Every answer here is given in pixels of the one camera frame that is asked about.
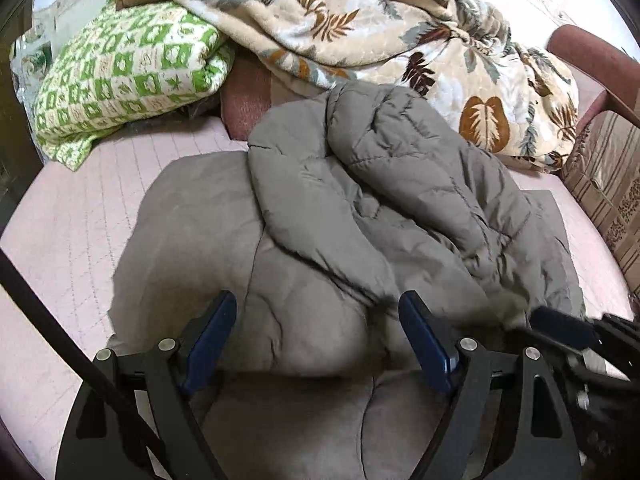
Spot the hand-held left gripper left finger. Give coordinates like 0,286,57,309
55,290,238,480

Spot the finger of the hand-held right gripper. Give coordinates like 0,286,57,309
510,306,598,356

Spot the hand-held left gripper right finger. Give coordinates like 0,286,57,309
398,290,583,480

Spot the grey quilted jacket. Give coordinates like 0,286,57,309
107,80,586,480

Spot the striped sofa cushion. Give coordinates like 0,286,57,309
560,110,640,301

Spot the maroon cushion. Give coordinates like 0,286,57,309
220,52,286,143

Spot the dusty pink sofa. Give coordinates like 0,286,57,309
545,24,640,131

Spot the green patterned quilt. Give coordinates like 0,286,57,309
32,0,236,171

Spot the leaf print blanket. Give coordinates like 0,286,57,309
165,0,581,171

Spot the clear plastic bag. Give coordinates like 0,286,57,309
10,20,66,106

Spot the black cable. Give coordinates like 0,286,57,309
0,249,168,466

